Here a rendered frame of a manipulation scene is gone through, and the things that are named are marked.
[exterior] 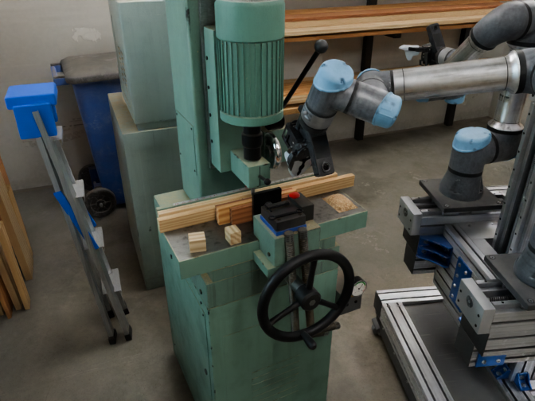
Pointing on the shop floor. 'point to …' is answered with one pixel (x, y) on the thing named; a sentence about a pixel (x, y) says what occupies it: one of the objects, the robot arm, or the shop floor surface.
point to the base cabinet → (246, 344)
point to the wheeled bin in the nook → (95, 125)
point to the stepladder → (69, 196)
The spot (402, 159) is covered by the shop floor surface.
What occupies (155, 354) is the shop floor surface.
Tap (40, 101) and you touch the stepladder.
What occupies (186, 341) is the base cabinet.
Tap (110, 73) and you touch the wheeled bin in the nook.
